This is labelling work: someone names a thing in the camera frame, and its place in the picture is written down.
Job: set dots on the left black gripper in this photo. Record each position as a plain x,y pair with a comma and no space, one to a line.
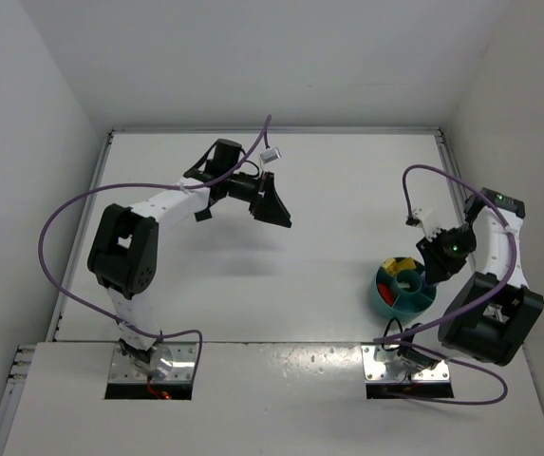
262,198

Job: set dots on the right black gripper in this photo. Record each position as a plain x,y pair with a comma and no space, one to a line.
436,269

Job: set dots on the yellow lego plate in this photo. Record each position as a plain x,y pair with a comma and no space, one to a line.
406,263

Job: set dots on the yellow lego piece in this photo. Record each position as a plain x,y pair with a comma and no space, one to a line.
391,266

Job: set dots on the red lego piece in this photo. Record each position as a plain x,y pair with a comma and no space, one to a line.
385,294

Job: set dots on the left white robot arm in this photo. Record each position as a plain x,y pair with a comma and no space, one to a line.
124,253

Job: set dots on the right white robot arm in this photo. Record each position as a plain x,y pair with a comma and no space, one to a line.
493,313

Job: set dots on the teal divided round container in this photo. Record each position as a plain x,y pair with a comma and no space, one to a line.
413,296

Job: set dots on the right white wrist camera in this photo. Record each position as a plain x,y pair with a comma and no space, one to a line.
426,220

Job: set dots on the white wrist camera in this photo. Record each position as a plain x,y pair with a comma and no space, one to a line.
270,155
426,220

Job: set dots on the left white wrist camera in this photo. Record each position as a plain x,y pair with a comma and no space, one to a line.
270,155

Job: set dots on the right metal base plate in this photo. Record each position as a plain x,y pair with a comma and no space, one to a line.
398,366

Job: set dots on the metal base plate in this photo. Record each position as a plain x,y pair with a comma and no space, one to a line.
169,363
398,366

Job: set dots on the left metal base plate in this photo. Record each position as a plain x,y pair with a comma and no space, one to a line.
169,363

